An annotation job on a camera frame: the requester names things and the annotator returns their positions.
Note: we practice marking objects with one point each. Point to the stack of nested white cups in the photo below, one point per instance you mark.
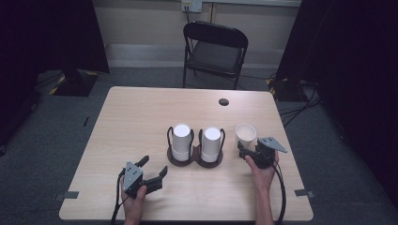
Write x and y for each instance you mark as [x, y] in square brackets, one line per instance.
[211, 140]
[182, 137]

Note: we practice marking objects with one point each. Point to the white wall outlet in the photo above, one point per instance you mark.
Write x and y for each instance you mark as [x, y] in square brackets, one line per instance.
[192, 4]

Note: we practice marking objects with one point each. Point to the person's right hand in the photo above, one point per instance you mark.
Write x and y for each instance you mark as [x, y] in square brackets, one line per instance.
[264, 178]

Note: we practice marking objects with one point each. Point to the black folding chair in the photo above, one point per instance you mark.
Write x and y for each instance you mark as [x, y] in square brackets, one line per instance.
[216, 57]

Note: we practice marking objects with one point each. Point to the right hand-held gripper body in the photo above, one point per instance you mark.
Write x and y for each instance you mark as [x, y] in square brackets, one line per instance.
[264, 154]

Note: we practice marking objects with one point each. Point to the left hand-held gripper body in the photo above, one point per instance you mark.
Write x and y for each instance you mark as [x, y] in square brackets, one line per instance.
[133, 178]

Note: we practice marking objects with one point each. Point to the black table grommet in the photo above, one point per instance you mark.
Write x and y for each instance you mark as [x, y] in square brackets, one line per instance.
[223, 102]

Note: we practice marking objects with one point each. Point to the person's left hand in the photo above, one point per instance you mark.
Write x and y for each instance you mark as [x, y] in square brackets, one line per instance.
[134, 204]

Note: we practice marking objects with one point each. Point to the small black floor object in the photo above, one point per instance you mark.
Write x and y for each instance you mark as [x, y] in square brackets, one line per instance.
[86, 121]

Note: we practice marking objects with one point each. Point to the dark curtain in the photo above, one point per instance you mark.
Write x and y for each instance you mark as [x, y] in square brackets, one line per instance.
[359, 47]
[47, 31]

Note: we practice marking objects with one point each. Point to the grey tape strip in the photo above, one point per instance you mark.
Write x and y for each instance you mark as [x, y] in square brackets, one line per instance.
[304, 193]
[67, 195]

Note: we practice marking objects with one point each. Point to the white paper cup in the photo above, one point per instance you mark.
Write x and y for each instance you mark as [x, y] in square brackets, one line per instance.
[246, 133]

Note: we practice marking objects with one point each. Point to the black stand base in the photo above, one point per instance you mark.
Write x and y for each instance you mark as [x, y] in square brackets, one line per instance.
[287, 90]
[75, 84]

